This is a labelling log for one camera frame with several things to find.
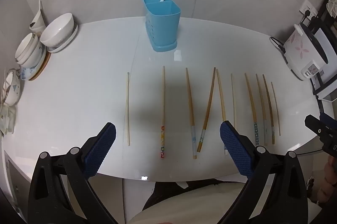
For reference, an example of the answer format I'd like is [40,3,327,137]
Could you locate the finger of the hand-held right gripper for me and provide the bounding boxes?
[320,113,337,128]
[305,115,333,136]

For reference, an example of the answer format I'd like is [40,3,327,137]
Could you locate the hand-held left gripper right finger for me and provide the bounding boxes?
[220,120,308,224]

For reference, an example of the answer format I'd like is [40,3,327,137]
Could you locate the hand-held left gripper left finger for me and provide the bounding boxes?
[28,122,117,224]

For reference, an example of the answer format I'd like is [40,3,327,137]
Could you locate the white banded wooden chopstick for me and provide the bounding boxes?
[185,68,197,160]

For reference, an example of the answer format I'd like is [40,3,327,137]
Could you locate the group of wooden chopsticks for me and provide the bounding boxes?
[126,66,281,160]

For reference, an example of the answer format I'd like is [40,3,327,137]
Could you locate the blue plastic utensil holder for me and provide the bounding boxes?
[142,0,182,52]

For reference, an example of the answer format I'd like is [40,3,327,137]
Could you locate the person's right hand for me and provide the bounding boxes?
[317,157,337,203]

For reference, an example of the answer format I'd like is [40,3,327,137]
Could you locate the white rice cooker pink flowers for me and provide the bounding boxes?
[283,22,329,81]

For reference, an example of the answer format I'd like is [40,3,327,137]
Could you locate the white box appliance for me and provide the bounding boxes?
[312,27,337,103]

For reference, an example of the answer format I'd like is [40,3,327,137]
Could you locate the pale paper packets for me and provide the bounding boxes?
[0,105,17,135]

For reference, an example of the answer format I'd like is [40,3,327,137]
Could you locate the round wooden coaster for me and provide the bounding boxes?
[28,51,52,82]

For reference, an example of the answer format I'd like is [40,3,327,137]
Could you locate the blue and white patterned dish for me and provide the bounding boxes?
[20,59,44,81]

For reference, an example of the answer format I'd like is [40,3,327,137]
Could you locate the white bowl with triangle print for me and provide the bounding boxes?
[1,69,22,107]

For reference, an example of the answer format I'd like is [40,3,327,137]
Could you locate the white plate with dark rim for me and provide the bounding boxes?
[47,23,79,53]

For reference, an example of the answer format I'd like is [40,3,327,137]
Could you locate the pale net bag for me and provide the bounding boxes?
[326,0,337,18]

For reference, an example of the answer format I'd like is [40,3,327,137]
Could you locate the large white ceramic bowl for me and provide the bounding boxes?
[40,13,74,48]

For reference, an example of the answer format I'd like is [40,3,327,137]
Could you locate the white tilted ceramic cup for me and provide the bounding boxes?
[29,9,47,36]

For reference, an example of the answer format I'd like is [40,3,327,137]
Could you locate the black power cable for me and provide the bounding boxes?
[270,36,287,54]

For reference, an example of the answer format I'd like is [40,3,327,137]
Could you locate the white wall socket with plug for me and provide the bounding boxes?
[299,0,318,23]

